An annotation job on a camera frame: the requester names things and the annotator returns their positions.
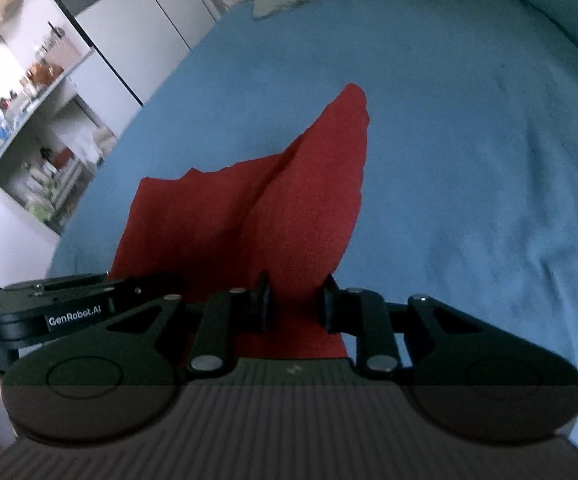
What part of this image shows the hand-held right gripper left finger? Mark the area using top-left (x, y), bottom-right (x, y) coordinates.
top-left (96, 270), bottom-right (273, 375)

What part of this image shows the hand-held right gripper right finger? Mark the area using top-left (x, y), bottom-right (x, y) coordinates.
top-left (318, 275), bottom-right (486, 374)

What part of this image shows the red knit sweater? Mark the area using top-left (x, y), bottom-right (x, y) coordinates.
top-left (108, 83), bottom-right (371, 360)

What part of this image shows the white shelf unit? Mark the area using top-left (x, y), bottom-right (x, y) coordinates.
top-left (0, 50), bottom-right (120, 237)

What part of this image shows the clutter of bottles and jars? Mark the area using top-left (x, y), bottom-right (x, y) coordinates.
top-left (0, 20), bottom-right (94, 221)

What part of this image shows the white and grey wardrobe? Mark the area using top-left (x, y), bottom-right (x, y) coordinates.
top-left (29, 0), bottom-right (220, 107)

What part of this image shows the blue duvet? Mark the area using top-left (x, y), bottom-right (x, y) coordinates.
top-left (479, 0), bottom-right (578, 88)

